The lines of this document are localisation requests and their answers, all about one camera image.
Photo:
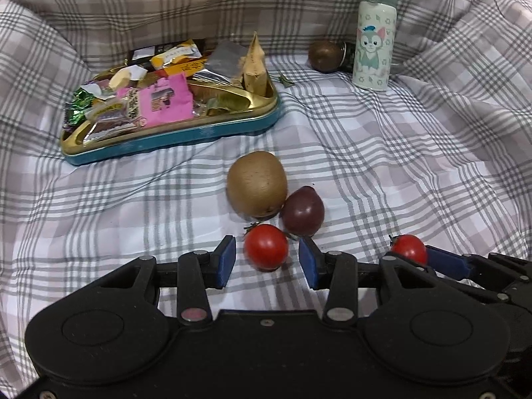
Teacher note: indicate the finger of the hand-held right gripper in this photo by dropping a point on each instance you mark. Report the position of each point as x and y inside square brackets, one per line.
[478, 291]
[447, 259]

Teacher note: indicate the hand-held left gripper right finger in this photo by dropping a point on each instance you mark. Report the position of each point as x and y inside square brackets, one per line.
[307, 264]

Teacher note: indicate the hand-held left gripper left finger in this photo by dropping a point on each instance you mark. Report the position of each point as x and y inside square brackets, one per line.
[226, 259]

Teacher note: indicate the red cherry tomato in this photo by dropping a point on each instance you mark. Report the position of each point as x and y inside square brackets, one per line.
[266, 246]
[409, 249]

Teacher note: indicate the dark red passion fruit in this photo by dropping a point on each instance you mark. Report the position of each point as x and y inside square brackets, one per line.
[302, 211]

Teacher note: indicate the brown kiwi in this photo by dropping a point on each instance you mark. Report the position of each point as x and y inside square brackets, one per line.
[326, 55]
[257, 185]

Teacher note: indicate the grey plaid blanket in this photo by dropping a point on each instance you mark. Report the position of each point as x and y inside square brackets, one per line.
[415, 153]

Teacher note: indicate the teal tin tray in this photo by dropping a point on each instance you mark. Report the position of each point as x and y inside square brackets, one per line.
[166, 143]

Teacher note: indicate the pink snack wrapper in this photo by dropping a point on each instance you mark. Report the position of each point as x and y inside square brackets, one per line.
[166, 99]

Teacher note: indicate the small green leaf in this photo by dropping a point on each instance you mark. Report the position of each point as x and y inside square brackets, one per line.
[286, 81]

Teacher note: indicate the pile of snack packets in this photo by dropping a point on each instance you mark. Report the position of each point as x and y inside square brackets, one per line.
[104, 112]

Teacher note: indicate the cartoon print water bottle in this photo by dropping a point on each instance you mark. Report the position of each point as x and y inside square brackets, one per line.
[374, 37]

